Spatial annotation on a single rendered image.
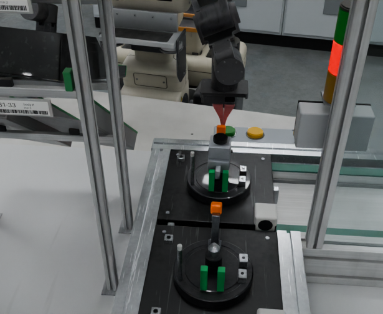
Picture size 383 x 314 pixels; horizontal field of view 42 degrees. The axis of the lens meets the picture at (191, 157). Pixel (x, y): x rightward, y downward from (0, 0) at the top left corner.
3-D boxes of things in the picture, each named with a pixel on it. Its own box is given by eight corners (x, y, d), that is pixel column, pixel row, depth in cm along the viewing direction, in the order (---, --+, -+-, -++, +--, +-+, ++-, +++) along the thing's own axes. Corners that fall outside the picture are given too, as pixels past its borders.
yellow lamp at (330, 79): (321, 90, 82) (326, 63, 79) (351, 91, 82) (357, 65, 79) (325, 106, 78) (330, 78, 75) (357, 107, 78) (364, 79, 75)
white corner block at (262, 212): (252, 216, 103) (254, 201, 100) (274, 217, 102) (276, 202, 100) (253, 232, 99) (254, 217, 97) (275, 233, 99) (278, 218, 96)
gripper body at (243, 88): (248, 101, 104) (250, 69, 100) (199, 99, 105) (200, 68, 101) (247, 87, 110) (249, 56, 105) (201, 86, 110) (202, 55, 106)
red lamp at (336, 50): (326, 63, 79) (330, 34, 76) (357, 64, 79) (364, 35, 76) (330, 77, 75) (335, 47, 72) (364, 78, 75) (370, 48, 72)
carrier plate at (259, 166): (170, 156, 120) (170, 148, 118) (269, 161, 118) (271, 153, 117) (157, 225, 100) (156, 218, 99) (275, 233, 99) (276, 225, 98)
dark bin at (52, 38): (68, 70, 105) (70, 34, 103) (126, 77, 102) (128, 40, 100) (-16, 73, 78) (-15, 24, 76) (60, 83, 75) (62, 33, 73)
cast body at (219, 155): (210, 154, 108) (211, 127, 103) (230, 156, 107) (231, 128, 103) (206, 178, 101) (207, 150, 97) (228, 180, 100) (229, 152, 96)
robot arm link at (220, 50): (233, -2, 97) (192, 13, 99) (239, 19, 88) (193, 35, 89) (250, 52, 104) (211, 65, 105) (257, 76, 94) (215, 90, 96)
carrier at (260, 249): (156, 231, 99) (152, 183, 92) (276, 238, 98) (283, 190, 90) (135, 337, 80) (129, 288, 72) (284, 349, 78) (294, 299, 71)
